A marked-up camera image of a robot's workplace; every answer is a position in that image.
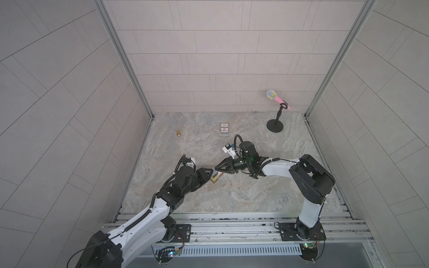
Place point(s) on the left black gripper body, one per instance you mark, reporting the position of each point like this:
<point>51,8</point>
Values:
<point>196,181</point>

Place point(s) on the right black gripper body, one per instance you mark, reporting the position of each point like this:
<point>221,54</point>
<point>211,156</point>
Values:
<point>239,163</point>

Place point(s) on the white long lego brick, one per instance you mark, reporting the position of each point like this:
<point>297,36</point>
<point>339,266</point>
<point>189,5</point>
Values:
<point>218,174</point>

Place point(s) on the yellow lego brick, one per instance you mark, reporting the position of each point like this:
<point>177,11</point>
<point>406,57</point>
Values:
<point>214,179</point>

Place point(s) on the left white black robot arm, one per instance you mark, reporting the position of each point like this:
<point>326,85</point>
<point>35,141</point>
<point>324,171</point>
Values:
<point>121,246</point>

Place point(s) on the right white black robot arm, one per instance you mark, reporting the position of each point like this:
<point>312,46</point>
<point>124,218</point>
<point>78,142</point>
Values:
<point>312,179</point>

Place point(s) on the red white card box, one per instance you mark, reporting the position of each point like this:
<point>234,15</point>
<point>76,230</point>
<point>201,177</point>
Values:
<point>224,128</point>

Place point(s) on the black microphone stand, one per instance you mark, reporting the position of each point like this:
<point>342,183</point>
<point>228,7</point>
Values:
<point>274,125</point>

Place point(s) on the pink toy microphone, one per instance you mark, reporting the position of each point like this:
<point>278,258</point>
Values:
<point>271,94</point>

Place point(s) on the left circuit board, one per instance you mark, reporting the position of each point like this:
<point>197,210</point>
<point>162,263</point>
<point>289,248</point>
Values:
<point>166,254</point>

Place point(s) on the circuit board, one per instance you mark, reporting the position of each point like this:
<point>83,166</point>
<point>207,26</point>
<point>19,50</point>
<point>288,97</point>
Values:
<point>309,251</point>
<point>166,254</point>

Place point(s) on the right circuit board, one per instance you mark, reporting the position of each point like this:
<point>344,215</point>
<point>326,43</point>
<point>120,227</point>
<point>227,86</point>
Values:
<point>309,251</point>

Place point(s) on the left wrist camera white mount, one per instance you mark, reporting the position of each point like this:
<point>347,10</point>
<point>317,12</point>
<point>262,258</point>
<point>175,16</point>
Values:
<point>190,161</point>

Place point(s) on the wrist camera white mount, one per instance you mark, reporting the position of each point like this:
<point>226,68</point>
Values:
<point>190,161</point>
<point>230,149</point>

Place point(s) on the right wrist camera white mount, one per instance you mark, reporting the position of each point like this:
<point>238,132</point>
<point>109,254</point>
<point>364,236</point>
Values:
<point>230,149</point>

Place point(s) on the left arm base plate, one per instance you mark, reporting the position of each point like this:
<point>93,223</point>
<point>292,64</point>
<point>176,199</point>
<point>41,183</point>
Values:
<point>181,233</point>

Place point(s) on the aluminium rail frame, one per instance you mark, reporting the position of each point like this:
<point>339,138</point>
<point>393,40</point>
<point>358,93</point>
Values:
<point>253,234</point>

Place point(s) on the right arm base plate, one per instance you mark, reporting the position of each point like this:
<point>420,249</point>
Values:
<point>300,232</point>

